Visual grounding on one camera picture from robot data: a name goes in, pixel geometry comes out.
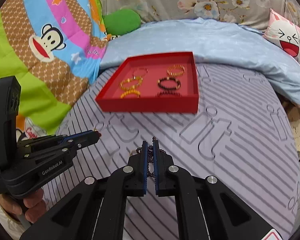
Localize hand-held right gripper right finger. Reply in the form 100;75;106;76
152;139;283;240

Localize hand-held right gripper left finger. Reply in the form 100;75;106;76
20;141;149;240

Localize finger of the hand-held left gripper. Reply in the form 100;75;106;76
23;134;101;160
16;129;100;149

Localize purple garnet bead bracelet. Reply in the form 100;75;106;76
129;136;167;180

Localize yellow round bead bracelet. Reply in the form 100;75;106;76
119;91;141;100

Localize red cardboard box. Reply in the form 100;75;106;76
95;52;200;115

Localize yellow crystal bead bracelet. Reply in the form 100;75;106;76
118;77;143;91

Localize thin gold bangle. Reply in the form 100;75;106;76
133;67;148;77

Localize dark red bead bracelet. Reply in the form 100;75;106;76
157;77;182;90

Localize wide gold bangle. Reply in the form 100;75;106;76
167;64;185;76

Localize person's left hand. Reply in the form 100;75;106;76
0;187;47;225

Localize grey striped bedsheet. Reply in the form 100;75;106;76
41;62;300;240

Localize cartoon monkey quilt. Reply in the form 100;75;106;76
0;0;108;142

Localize green pillow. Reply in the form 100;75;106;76
102;8;142;36

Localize light blue quilt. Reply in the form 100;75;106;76
99;17;300;111

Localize floral pillow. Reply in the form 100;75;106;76
99;0;300;32

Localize pink cat face cushion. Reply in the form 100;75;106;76
262;8;300;58

